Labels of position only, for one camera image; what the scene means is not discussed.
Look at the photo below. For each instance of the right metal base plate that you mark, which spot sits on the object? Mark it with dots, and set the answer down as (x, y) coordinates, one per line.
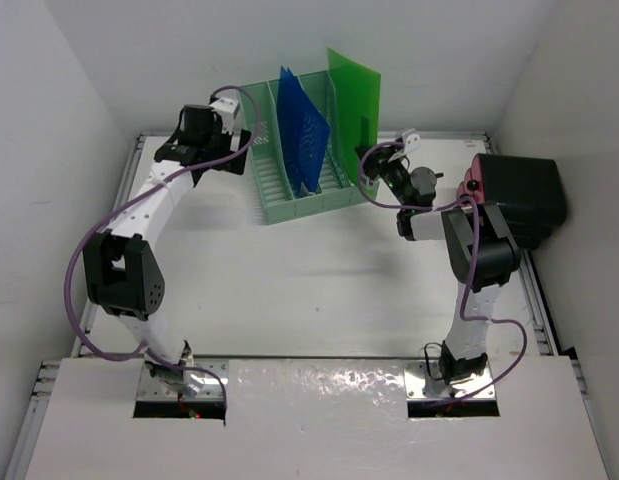
(422, 383)

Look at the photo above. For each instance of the metal base plate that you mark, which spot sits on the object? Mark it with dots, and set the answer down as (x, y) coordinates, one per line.
(157, 383)
(422, 383)

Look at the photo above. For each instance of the white front board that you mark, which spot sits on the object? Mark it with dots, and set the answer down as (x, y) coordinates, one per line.
(315, 420)

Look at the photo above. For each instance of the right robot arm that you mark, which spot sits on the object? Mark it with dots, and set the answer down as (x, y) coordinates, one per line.
(482, 251)

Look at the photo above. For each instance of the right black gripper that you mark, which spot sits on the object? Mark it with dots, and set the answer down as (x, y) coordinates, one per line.
(376, 161)

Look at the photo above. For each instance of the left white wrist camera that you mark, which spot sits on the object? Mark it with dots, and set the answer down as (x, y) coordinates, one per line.
(228, 110)

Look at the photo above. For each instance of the black pink drawer box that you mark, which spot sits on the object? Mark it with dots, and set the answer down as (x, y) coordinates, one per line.
(528, 191)

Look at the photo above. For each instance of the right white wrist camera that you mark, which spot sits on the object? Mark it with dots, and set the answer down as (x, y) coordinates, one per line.
(405, 143)

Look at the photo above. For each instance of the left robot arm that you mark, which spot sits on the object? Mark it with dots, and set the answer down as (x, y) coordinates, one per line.
(122, 273)

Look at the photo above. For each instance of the blue clip file folder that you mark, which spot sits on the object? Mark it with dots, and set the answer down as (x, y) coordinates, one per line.
(303, 133)

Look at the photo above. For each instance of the green clip file folder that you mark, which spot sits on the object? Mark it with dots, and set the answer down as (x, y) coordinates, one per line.
(357, 96)

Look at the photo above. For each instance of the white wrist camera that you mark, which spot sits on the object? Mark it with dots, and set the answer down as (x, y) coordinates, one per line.
(405, 143)
(228, 110)

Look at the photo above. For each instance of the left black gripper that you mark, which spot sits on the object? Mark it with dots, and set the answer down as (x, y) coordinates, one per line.
(229, 163)

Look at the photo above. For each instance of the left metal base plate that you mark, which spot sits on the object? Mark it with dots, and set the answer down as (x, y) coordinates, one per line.
(157, 383)

